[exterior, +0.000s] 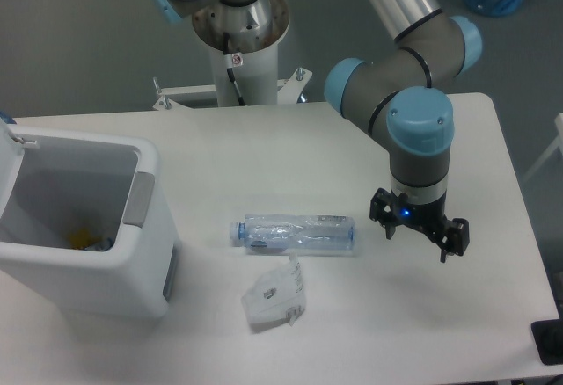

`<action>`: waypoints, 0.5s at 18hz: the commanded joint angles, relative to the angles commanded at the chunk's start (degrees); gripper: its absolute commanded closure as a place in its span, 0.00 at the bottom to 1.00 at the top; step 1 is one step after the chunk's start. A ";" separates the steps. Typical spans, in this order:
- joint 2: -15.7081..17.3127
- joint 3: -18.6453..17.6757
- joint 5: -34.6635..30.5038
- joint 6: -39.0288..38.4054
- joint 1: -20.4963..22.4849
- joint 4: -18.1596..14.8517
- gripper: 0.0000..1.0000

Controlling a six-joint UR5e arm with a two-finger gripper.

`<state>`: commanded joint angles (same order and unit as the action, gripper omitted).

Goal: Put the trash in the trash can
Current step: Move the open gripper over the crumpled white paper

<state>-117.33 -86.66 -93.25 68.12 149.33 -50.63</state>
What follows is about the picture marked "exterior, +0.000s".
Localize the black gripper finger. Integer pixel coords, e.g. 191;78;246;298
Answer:
438;218;470;263
369;188;403;240

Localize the white frame at right edge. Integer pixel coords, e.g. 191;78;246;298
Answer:
523;113;563;183

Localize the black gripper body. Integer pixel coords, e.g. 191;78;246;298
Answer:
383;190;452;236

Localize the black box at table edge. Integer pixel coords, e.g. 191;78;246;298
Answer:
530;319;562;366

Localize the clear plastic water bottle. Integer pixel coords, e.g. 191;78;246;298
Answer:
229;214;355;256

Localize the yellow trash in can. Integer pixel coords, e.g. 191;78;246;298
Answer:
66;228;102;250

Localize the white trash can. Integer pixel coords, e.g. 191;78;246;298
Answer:
1;123;180;318

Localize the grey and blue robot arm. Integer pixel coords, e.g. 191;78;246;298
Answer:
154;0;482;257

